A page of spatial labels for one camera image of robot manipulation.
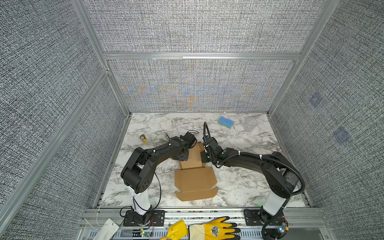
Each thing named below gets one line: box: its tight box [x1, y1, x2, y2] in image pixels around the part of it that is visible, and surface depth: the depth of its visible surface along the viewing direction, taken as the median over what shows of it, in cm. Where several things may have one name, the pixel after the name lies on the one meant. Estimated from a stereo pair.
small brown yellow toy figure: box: [139, 134, 148, 143], surface depth 105 cm
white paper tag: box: [92, 218, 120, 240], surface depth 71 cm
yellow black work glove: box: [188, 216, 241, 240], surface depth 70 cm
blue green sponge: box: [218, 116, 235, 129], surface depth 117 cm
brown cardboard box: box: [174, 141, 218, 202], surface depth 76 cm
